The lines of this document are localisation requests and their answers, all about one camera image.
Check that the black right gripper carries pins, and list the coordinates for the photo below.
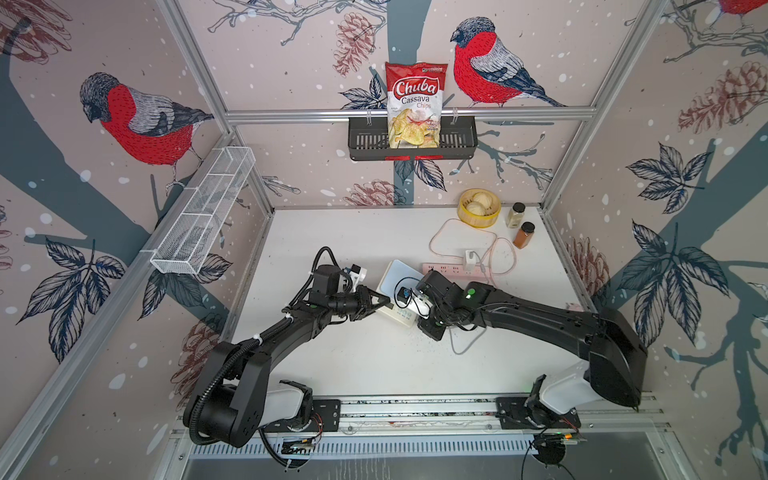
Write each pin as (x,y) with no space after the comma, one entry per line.
(426,331)

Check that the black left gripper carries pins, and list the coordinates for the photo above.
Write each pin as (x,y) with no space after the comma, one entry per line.
(365,300)

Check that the blue white electronic scale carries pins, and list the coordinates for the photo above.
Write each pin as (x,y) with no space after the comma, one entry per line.
(397,284)

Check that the white USB charger block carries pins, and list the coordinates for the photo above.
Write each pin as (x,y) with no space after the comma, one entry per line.
(471,260)

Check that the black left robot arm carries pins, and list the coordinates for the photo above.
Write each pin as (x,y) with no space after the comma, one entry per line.
(233,398)

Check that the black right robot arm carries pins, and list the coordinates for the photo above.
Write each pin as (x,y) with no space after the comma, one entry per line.
(611,357)

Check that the pink power strip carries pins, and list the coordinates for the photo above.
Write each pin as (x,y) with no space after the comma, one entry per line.
(456,272)

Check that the yellow bamboo steamer basket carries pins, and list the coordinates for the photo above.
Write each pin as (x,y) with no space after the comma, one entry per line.
(475,221)

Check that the orange spice jar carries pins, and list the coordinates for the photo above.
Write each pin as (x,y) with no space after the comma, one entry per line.
(524,235)

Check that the white bun in steamer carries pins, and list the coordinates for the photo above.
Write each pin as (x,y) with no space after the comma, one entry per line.
(480,204)

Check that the pale spice jar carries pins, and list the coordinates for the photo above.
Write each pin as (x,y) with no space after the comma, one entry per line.
(515,215)

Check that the red Chuba chips bag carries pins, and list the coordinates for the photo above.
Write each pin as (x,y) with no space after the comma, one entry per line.
(414,104)

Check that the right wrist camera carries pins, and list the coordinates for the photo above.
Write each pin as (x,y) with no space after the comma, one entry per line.
(409,299)

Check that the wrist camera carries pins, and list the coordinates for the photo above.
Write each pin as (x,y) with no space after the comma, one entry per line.
(354,275)
(409,299)

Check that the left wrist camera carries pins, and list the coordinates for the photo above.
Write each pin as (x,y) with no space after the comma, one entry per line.
(354,275)

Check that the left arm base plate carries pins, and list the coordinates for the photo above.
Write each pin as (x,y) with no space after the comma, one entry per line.
(325,415)

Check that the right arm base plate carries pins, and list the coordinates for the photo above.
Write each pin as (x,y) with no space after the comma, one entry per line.
(519,413)

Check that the black wall basket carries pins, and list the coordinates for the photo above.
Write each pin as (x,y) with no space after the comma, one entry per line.
(378,139)

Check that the white wire mesh shelf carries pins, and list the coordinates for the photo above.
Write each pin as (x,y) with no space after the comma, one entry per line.
(194,232)

